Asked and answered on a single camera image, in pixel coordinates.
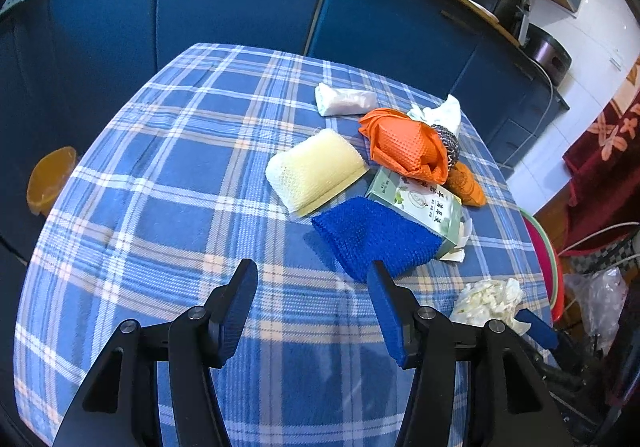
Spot orange mesh cloth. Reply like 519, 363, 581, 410
358, 108, 449, 186

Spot blue plaid tablecloth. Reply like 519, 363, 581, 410
12, 43, 556, 447

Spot checkered cloth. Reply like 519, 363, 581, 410
567, 239, 636, 273

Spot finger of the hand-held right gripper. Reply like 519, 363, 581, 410
514, 308, 561, 352

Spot white plastic bag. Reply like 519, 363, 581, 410
449, 277, 533, 335

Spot clear plastic bag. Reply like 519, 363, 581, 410
562, 267, 628, 353

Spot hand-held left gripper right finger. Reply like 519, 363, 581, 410
366, 260, 573, 447

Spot dark rice cooker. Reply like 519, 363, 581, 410
520, 23, 572, 86

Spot red basin with green rim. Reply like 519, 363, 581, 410
517, 207, 558, 313

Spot black air fryer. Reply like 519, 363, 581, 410
471, 0, 533, 45

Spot red plastic tub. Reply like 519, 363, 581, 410
547, 237, 567, 323

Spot steel wool scourer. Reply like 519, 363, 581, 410
431, 123, 462, 168

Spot orange plastic bowl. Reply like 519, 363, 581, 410
26, 147, 78, 216

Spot blue scouring cloth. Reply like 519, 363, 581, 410
311, 196, 447, 284

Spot green paper box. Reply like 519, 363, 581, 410
365, 166, 463, 259

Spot yellow mesh sponge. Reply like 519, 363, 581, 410
265, 129, 370, 218

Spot red floral blanket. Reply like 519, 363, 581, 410
562, 92, 640, 248

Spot white plastic packet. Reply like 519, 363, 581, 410
314, 82, 378, 118

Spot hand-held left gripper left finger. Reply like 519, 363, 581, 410
52, 258, 259, 447

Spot blue kitchen cabinet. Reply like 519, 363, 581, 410
0, 0, 571, 268

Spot white tissue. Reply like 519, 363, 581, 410
406, 94, 463, 134

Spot orange ribbed cloth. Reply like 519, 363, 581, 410
445, 161, 487, 208

